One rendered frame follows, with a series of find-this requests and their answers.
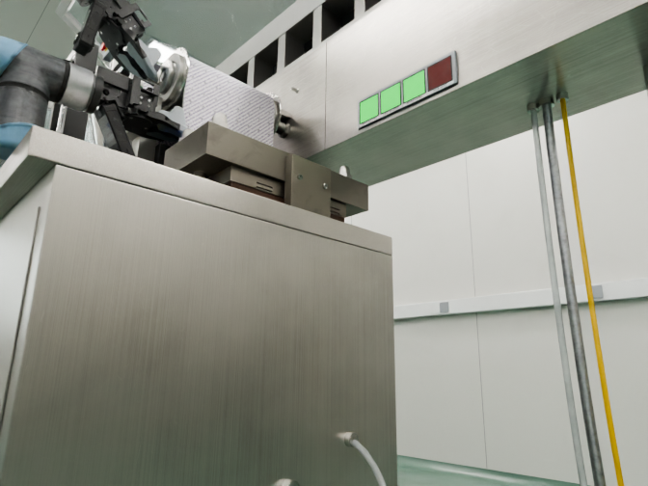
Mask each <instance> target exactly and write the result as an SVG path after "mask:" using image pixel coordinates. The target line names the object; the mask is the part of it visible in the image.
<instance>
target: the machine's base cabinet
mask: <svg viewBox="0 0 648 486"><path fill-rule="evenodd" d="M347 432H353V433H356V434H357V435H358V437H359V443H360V444H361V445H362V446H363V447H364V448H365V449H366V450H367V451H368V452H369V454H370V455H371V457H372V458H373V460H374V461H375V463H376V464H377V466H378V468H379V470H380V472H381V474H382V476H383V477H384V479H385V482H386V484H387V486H398V485H397V444H396V403H395V361H394V320H393V278H392V256H389V255H385V254H381V253H378V252H374V251H370V250H368V249H364V248H360V247H357V246H353V245H349V244H346V243H342V242H338V241H336V240H332V239H328V238H325V237H321V236H317V235H314V234H310V233H306V232H303V231H299V230H296V229H290V228H286V227H283V226H279V225H275V224H272V223H268V222H264V221H261V220H258V219H254V218H251V217H247V216H243V215H240V214H236V213H232V212H229V211H226V210H222V209H219V208H215V207H212V206H208V205H204V204H201V203H197V202H191V201H187V200H184V199H181V198H177V197H173V196H170V195H166V194H162V193H159V192H155V191H151V190H149V189H145V188H141V187H138V186H134V185H130V184H127V183H123V182H119V181H116V180H113V179H109V178H106V177H102V176H98V175H92V174H88V173H85V172H81V171H77V170H74V169H71V168H67V167H64V166H60V165H55V166H54V167H53V168H52V169H51V170H50V171H49V172H48V173H47V174H46V175H45V176H44V177H43V178H42V179H41V180H40V181H39V182H38V183H37V184H36V185H35V186H34V187H33V188H32V189H31V190H30V191H29V192H28V193H27V194H26V195H25V196H24V197H23V198H22V199H21V200H20V201H19V202H18V203H17V204H16V205H15V206H14V207H13V208H12V209H11V210H10V211H9V212H8V213H7V214H6V215H5V216H4V217H3V218H2V219H1V220H0V486H282V484H283V482H284V481H285V480H287V479H291V480H295V481H297V482H298V483H299V485H300V486H379V483H378V481H377V479H376V477H375V475H374V473H373V471H372V468H371V467H370V466H369V465H368V463H367V462H366V460H365V458H364V457H363V456H362V455H361V453H360V452H359V451H358V450H357V449H356V448H355V447H350V446H346V445H345V443H344V436H345V434H346V433H347Z"/></svg>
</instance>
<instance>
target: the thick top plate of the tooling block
mask: <svg viewBox="0 0 648 486"><path fill-rule="evenodd" d="M288 155H290V153H288V152H285V151H283V150H280V149H278V148H274V147H271V146H269V145H267V144H264V143H262V142H260V141H258V140H255V139H253V138H250V137H248V136H245V135H243V134H240V133H238V132H235V131H233V130H231V129H228V128H226V127H223V126H222V125H219V124H217V123H214V122H212V121H208V122H206V123H205V124H203V125H202V126H201V127H199V128H198V129H196V130H195V131H193V132H192V133H190V134H189V135H188V136H186V137H185V138H183V139H182V140H180V141H179V142H177V143H176V144H174V145H173V146H172V147H170V148H168V149H167V150H166V151H165V159H164V166H166V167H169V168H172V169H175V170H178V171H182V172H185V173H187V174H190V175H193V174H194V172H204V173H206V177H205V179H207V178H209V177H211V176H213V175H215V174H217V173H219V172H221V171H223V170H224V169H226V168H227V167H229V166H234V167H236V168H239V169H242V170H245V171H248V172H251V173H254V174H257V175H259V176H264V177H267V178H270V179H273V180H276V181H278V182H280V183H283V184H285V159H286V157H287V156H288ZM331 201H334V202H337V203H341V204H344V205H346V217H349V216H353V215H356V214H359V213H363V212H366V211H368V185H366V184H364V183H361V182H359V181H357V180H355V179H352V178H350V177H347V176H345V175H341V174H338V173H336V172H334V171H331Z"/></svg>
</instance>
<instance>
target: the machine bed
mask: <svg viewBox="0 0 648 486"><path fill-rule="evenodd" d="M55 165H60V166H64V167H67V168H71V169H74V170H77V171H81V172H85V173H88V174H92V175H96V176H102V177H106V178H109V179H113V180H116V181H119V182H123V183H127V184H130V185H134V186H138V187H141V188H145V189H149V190H151V191H155V192H159V193H162V194H166V195H170V196H173V197H177V198H181V199H184V200H187V201H191V202H194V203H201V204H204V205H208V206H212V207H215V208H219V209H222V210H226V211H229V212H232V213H236V214H240V215H243V216H247V217H251V218H254V219H258V220H261V221H264V222H268V223H272V224H275V225H279V226H283V227H286V228H290V229H294V230H299V231H303V232H306V233H310V234H314V235H317V236H321V237H325V238H328V239H332V240H336V241H338V242H342V243H346V244H349V245H353V246H357V247H360V248H364V249H368V250H370V251H374V252H378V253H381V254H385V255H389V256H392V238H391V237H389V236H386V235H384V234H381V233H378V232H374V231H371V230H368V229H363V228H359V227H356V226H353V225H350V224H347V223H343V222H341V221H338V220H335V219H332V218H329V217H325V216H322V215H319V214H316V213H313V212H309V211H307V210H304V209H301V208H298V207H294V206H291V205H288V204H285V203H282V202H276V201H273V200H270V199H267V198H264V197H261V196H258V195H255V194H252V193H249V192H245V191H242V190H239V189H236V188H233V187H230V186H227V185H224V184H221V183H218V182H215V181H211V180H208V179H205V178H202V177H199V176H195V175H190V174H187V173H185V172H182V171H178V170H175V169H172V168H169V167H166V166H162V165H159V164H156V163H153V162H150V161H147V160H144V159H141V158H138V157H135V156H132V155H128V154H125V153H122V152H119V151H116V150H112V149H109V148H105V147H102V146H98V145H95V144H92V143H89V142H86V141H83V140H79V139H76V138H73V137H70V136H68V135H64V134H61V133H58V132H55V131H52V130H48V129H45V128H42V127H39V126H36V125H33V126H32V127H31V128H30V130H29V131H28V132H27V134H26V135H25V136H24V138H23V139H22V140H21V142H20V143H19V144H18V146H17V147H16V148H15V150H14V151H13V153H12V154H11V155H10V157H9V158H8V159H7V161H6V162H5V163H4V165H3V166H2V167H1V169H0V220H1V219H2V218H3V217H4V216H5V215H6V214H7V213H8V212H9V211H10V210H11V209H12V208H13V207H14V206H15V205H16V204H17V203H18V202H19V201H20V200H21V199H22V198H23V197H24V196H25V195H26V194H27V193H28V192H29V191H30V190H31V189H32V188H33V187H34V186H35V185H36V184H37V183H38V182H39V181H40V180H41V179H42V178H43V177H44V176H45V175H46V174H47V173H48V172H49V171H50V170H51V169H52V168H53V167H54V166H55Z"/></svg>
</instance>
